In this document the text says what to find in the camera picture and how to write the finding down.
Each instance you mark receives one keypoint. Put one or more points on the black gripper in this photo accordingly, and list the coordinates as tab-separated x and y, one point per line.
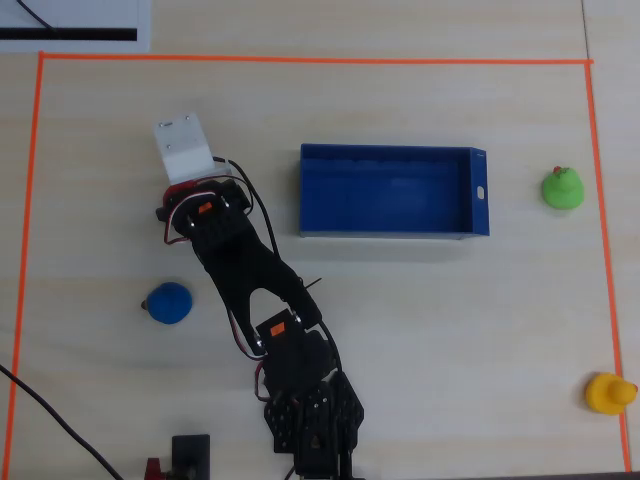
176	197

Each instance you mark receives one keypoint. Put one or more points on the orange tape strip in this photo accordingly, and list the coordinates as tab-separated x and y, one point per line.
22	265
607	265
315	60

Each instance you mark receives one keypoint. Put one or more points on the blue plush toy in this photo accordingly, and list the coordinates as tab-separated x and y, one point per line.
169	302

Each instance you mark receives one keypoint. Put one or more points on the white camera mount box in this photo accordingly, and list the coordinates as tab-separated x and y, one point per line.
185	147

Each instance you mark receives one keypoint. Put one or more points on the green plush toy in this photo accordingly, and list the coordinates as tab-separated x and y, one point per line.
563	190

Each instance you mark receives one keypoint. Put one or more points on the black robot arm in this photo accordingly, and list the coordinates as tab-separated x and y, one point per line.
280	325

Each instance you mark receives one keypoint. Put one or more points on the yellow rubber duck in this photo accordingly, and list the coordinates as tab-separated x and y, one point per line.
607	395

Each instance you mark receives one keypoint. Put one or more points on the blue plastic box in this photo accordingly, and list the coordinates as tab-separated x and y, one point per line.
385	192

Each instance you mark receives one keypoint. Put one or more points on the white paper with black bar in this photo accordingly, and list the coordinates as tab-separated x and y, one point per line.
75	15

